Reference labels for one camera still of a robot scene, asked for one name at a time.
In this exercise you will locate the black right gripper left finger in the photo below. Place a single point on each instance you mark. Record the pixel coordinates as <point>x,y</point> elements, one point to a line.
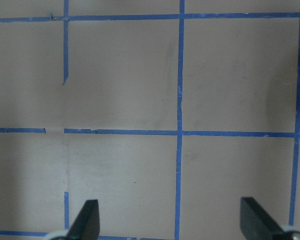
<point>87,223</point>

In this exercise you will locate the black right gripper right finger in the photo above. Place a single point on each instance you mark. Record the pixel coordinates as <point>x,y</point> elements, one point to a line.
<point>256,223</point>

